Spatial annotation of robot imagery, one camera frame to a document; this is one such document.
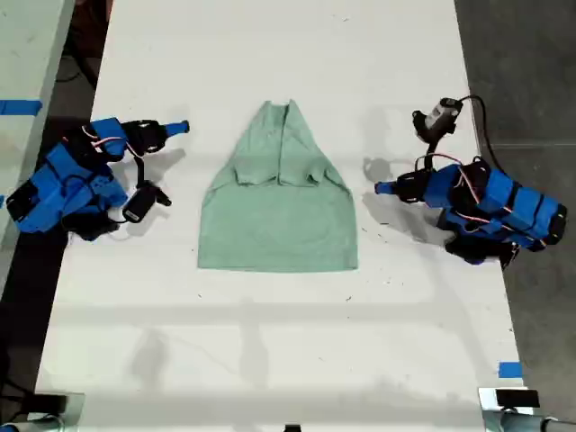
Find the small black box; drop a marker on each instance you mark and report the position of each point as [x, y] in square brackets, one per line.
[517, 398]

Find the metal table clamp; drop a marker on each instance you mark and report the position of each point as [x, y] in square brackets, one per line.
[492, 414]
[58, 407]

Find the black camera stalk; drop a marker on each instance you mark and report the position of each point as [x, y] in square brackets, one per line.
[433, 150]
[141, 171]

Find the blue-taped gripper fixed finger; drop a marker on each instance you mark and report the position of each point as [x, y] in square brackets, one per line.
[176, 125]
[387, 185]

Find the pale green T-shirt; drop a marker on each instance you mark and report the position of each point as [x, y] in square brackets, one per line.
[276, 216]

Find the small blue tape strip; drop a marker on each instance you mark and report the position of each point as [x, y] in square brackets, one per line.
[510, 370]

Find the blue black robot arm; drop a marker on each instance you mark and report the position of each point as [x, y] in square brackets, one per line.
[499, 211]
[67, 184]

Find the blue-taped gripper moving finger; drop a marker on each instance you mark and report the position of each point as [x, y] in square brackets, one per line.
[173, 132]
[388, 192]

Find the small black mount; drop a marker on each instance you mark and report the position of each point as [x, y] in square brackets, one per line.
[292, 428]

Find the long blue tape strip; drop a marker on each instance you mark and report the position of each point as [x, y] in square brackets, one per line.
[20, 107]

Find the black camera box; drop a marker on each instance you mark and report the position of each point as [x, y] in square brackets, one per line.
[138, 204]
[438, 114]

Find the pale side table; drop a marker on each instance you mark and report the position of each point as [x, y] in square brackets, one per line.
[24, 67]

